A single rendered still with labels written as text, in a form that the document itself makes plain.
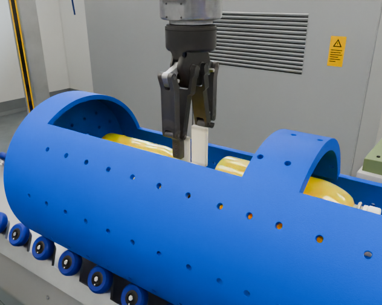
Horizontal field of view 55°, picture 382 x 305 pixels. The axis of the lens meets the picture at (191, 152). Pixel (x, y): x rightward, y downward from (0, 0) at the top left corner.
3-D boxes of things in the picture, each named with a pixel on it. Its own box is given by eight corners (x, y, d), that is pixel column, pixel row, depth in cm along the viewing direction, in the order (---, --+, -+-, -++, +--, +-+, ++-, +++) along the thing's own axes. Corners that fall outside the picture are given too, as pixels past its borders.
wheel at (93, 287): (99, 261, 63) (91, 260, 61) (118, 271, 61) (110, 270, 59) (89, 287, 62) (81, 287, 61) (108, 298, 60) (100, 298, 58)
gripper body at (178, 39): (185, 20, 58) (186, 78, 62) (152, 22, 52) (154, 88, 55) (228, 21, 54) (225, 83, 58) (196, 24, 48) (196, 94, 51)
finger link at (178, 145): (184, 126, 56) (172, 132, 54) (184, 157, 58) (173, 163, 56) (176, 124, 57) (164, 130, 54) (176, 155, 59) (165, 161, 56)
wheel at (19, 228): (20, 221, 75) (12, 219, 73) (34, 227, 72) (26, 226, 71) (11, 242, 74) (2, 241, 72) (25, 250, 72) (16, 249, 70)
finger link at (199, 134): (191, 125, 62) (193, 124, 62) (191, 163, 65) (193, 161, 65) (206, 128, 60) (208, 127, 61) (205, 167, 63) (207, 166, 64)
